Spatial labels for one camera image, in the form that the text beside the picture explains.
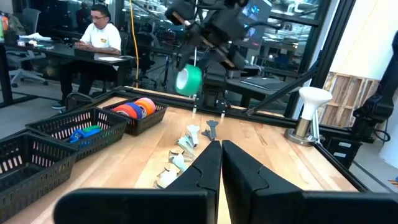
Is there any white mushroom lamp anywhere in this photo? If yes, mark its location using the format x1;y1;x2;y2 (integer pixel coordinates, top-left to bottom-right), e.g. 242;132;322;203
283;86;333;147

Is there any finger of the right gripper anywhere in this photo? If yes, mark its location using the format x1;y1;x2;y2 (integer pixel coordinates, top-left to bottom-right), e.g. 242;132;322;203
177;33;203;72
210;49;247;72

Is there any yellow cable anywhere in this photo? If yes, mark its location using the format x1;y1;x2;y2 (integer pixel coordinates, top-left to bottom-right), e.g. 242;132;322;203
129;0;141;89

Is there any green tape roll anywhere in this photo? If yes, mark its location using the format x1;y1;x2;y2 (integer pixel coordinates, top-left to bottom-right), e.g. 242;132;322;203
174;63;203;97

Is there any pink tape roll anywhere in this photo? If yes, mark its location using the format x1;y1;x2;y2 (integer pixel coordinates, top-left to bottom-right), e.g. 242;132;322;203
138;96;157;110

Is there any grey office chair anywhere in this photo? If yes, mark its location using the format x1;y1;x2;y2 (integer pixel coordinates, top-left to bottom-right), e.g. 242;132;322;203
6;7;49;88

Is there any white cloth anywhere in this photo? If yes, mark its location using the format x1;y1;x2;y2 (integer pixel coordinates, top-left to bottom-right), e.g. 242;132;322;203
19;32;52;42

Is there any person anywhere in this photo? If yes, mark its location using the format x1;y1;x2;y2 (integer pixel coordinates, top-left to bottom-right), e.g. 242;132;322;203
51;3;123;110

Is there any red tape roll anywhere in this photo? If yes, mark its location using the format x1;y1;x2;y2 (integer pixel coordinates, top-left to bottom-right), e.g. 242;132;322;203
111;104;137;120

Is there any dark grey staple remover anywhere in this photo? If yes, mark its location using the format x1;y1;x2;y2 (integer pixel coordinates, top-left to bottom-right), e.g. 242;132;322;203
201;119;220;141

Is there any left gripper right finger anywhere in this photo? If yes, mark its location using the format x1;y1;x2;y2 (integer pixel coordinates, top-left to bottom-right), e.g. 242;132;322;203
221;139;398;224

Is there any dark bag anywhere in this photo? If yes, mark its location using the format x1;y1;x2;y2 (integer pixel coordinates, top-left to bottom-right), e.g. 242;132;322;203
7;14;27;37

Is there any orange tape roll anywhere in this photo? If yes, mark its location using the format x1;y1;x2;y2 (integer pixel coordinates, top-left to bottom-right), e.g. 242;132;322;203
134;99;155;118

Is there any black plastic mesh basket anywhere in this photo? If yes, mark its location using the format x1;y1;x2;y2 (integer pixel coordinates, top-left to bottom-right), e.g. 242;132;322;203
0;130;78;223
24;106;131;162
101;96;169;137

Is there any black desk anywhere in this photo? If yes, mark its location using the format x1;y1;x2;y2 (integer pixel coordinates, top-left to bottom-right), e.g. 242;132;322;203
0;40;135;108

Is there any light blue staple remover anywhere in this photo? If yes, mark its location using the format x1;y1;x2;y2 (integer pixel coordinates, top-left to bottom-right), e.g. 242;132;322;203
169;151;189;172
185;124;201;147

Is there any blue stapler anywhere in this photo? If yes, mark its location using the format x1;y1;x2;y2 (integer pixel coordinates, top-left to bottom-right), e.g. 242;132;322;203
81;129;102;140
68;128;86;144

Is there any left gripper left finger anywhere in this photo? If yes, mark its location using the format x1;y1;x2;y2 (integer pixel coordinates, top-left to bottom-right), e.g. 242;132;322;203
53;139;223;224

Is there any black power box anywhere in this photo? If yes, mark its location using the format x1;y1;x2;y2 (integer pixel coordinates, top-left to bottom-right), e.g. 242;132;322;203
323;136;363;170

